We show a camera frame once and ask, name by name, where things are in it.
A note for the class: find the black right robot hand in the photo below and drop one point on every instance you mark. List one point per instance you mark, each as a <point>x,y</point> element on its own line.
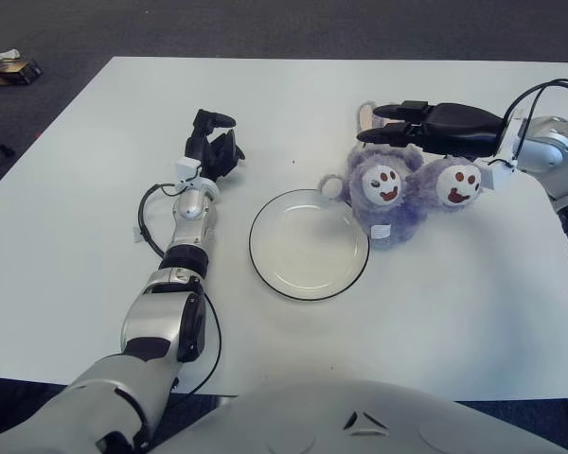
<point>459,127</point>

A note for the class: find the purple plush bunny doll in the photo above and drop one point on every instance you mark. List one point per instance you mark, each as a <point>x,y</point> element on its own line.
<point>388,217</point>

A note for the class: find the white plate with black rim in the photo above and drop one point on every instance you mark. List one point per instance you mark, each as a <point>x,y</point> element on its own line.
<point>303,255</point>

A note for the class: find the dark box on floor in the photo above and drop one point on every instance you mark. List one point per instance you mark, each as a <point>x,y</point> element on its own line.
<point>14,73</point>

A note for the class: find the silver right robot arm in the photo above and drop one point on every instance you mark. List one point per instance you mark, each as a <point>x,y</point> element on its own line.
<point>549,151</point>

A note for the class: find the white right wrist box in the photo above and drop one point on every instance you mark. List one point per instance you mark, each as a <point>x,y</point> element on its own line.
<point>486,175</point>

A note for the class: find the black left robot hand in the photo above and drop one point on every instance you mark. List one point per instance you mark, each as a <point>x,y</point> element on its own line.
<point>208,153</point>

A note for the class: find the grey robot torso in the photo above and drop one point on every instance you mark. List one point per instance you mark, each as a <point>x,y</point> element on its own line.
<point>360,425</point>

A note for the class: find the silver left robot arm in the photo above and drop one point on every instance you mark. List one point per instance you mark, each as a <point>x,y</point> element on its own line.
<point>189,232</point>

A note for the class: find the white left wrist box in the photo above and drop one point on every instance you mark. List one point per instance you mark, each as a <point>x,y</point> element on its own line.
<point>188,169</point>

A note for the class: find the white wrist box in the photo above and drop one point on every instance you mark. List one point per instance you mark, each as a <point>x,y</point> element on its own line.
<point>486,175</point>
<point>188,169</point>

